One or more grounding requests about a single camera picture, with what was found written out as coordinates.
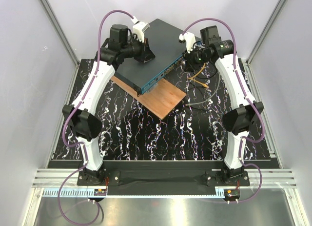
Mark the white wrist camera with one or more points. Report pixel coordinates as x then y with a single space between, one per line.
139 28
189 39

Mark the aluminium frame post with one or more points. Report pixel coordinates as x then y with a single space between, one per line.
59 31
268 26

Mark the right aluminium frame post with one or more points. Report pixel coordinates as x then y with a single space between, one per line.
268 26

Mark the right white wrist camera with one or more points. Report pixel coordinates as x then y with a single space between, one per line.
189 39

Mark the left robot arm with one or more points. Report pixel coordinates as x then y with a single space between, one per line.
122 43

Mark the wooden base board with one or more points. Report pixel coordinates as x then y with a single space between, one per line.
161 100

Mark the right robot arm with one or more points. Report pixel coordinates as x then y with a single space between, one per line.
245 110

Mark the aluminium rail profile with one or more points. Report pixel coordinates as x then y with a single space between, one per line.
268 178

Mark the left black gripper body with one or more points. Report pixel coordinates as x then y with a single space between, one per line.
139 50

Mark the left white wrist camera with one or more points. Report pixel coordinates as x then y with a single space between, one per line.
139 28

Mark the black marble pattern mat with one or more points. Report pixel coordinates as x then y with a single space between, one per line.
193 130

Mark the left aluminium frame post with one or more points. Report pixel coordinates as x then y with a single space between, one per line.
59 31

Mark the slotted cable duct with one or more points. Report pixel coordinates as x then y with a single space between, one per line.
111 192

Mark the dark grey network switch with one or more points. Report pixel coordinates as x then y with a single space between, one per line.
163 42

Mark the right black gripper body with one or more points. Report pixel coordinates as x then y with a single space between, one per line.
193 59

